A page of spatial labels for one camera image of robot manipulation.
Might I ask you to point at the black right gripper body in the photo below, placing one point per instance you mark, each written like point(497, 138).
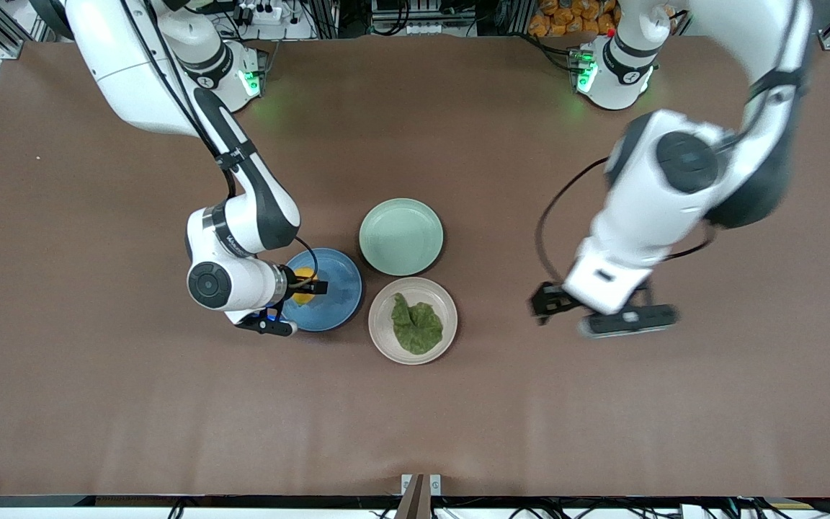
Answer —
point(295, 285)

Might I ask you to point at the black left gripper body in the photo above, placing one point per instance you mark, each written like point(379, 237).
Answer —
point(549, 298)

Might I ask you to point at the yellow lemon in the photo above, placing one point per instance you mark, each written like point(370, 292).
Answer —
point(305, 299)

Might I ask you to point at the green lettuce leaf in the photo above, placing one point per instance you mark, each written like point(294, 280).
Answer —
point(416, 326)

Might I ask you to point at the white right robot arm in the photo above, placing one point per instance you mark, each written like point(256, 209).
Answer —
point(242, 216)

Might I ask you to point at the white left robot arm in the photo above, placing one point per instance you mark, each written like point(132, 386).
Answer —
point(660, 202)

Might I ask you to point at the blue plate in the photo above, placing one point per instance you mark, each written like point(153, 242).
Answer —
point(336, 303)

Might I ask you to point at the beige plate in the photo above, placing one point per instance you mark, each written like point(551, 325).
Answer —
point(382, 339)

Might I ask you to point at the pale green plate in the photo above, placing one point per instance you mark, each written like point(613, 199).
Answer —
point(400, 236)

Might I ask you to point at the white power strip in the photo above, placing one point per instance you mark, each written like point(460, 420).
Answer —
point(260, 13)

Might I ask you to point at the orange snack bags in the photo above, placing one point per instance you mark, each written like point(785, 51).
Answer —
point(573, 18)

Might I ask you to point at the white electronics box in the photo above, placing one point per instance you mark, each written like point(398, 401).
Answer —
point(422, 18)

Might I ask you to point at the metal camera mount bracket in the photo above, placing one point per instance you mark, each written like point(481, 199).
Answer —
point(420, 494)

